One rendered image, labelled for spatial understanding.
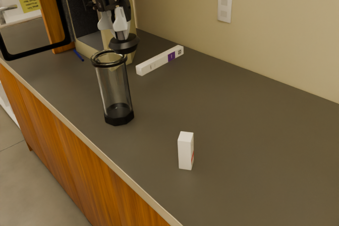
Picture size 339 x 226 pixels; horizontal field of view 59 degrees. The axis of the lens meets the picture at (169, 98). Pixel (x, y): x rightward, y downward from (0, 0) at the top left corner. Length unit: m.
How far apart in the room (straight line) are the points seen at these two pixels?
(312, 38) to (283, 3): 0.16
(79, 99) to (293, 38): 0.81
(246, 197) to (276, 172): 0.12
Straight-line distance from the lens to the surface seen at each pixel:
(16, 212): 2.18
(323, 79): 1.19
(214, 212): 0.74
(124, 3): 0.80
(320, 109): 1.11
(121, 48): 0.83
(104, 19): 0.84
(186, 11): 1.48
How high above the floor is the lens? 1.54
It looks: 33 degrees down
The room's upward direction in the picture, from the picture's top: 4 degrees counter-clockwise
